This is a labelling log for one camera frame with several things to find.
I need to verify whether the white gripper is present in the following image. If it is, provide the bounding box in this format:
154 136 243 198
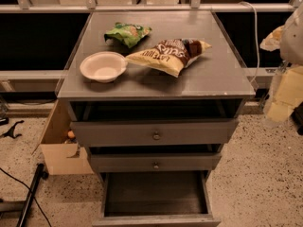
259 4 303 123

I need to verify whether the brown yellow chip bag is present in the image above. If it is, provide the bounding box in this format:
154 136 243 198
126 39 211 78

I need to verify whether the grey drawer cabinet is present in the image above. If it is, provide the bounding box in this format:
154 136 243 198
57 9 257 227

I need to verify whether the grey middle drawer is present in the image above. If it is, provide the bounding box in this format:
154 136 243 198
90 153 222 173

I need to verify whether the grey drawer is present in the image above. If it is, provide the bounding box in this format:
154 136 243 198
71 119 239 147
92 171 220 227
90 153 222 173

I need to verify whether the green chip bag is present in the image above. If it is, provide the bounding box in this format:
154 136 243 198
104 22 152 48

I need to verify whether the grey top drawer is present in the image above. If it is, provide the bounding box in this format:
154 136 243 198
71 119 239 147

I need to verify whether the grey bottom drawer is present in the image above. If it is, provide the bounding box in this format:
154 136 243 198
92 171 220 227

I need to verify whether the white paper bowl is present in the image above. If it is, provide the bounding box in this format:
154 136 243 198
80 51 128 83

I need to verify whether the orange ball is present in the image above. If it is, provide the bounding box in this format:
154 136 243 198
67 131 76 139

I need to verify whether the cardboard box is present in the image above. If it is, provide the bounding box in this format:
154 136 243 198
38 100 93 175

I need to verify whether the black stand leg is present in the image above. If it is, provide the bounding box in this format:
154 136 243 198
16 164 46 227

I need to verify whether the black clamp tool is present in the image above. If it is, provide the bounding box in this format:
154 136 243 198
0 120 24 139

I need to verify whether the white cable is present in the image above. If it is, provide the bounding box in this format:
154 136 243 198
239 1 260 83

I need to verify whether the metal frame rail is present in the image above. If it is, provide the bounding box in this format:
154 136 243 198
0 3 295 13

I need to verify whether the black floor cable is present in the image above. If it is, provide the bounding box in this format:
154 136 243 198
0 167 53 227

